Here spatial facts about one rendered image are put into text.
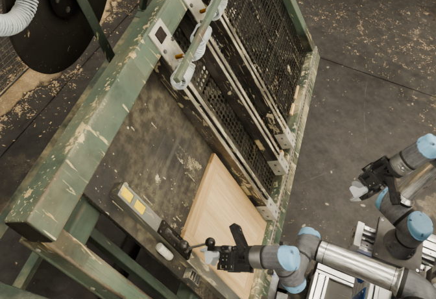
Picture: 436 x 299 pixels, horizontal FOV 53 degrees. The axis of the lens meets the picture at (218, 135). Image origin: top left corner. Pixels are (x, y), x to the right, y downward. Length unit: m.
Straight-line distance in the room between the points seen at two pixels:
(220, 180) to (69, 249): 0.84
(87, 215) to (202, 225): 0.55
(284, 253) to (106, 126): 0.66
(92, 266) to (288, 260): 0.58
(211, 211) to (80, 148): 0.78
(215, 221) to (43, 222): 0.89
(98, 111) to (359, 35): 4.02
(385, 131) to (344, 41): 1.21
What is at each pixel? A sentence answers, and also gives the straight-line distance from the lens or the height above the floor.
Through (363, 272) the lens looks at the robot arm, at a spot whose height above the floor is 1.58.
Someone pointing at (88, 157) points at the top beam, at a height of 1.87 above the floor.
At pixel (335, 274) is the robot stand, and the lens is 3.02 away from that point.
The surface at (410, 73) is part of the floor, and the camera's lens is 4.83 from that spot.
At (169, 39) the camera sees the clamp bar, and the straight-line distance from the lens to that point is 1.60.
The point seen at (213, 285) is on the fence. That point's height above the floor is 1.17.
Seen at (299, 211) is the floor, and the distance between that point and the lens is 3.40.
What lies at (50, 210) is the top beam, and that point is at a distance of 1.17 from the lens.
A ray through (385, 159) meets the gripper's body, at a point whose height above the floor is 1.77.
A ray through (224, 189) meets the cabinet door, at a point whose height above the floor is 1.23.
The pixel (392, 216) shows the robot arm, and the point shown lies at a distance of 2.12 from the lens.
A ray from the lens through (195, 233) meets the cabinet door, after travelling 1.75.
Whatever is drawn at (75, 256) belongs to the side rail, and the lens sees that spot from 1.29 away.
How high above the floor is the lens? 2.89
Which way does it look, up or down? 52 degrees down
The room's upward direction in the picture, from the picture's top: 10 degrees clockwise
